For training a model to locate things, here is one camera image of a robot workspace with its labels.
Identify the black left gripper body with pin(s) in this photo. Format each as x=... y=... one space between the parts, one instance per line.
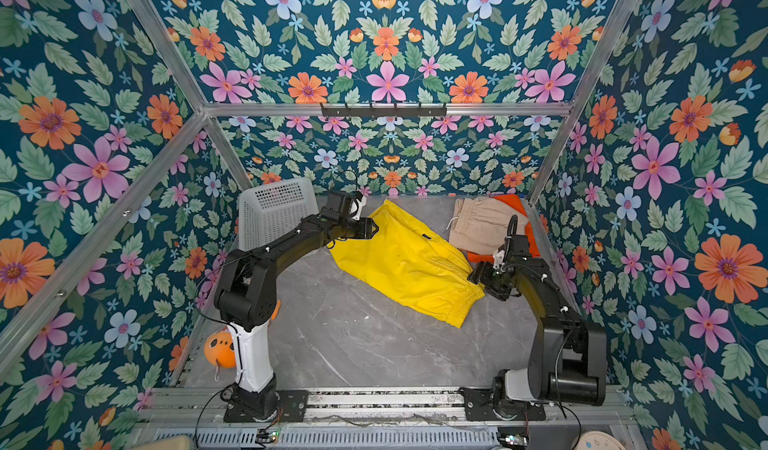
x=358 y=228

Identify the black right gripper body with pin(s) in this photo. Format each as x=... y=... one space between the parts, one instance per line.
x=493 y=279

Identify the yellow shorts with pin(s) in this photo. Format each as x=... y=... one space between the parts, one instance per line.
x=412 y=265

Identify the beige shorts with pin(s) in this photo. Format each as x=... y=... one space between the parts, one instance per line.
x=483 y=225

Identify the orange shorts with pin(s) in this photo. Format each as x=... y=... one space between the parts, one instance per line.
x=531 y=240

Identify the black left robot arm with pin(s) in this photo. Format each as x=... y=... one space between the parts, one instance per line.
x=246 y=297

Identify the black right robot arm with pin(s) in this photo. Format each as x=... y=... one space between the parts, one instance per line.
x=567 y=361

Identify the white plastic laundry basket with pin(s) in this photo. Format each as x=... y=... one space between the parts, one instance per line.
x=269 y=211

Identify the white round device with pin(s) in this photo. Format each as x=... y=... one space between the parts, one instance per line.
x=597 y=440

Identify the orange fish plush toy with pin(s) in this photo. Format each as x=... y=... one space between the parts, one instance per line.
x=219 y=350

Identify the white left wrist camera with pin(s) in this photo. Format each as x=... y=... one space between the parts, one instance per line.
x=356 y=206

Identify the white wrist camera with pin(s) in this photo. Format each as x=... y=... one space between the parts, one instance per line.
x=356 y=206
x=499 y=259

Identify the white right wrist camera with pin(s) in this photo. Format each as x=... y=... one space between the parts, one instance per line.
x=499 y=259

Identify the black hook rail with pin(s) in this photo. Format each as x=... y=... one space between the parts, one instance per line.
x=383 y=110

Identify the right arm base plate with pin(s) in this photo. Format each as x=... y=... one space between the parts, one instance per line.
x=487 y=404

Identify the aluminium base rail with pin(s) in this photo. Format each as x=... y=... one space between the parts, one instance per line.
x=378 y=418

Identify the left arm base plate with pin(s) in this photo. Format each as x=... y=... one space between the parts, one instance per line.
x=266 y=407

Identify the aluminium frame post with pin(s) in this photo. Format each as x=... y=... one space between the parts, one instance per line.
x=200 y=117

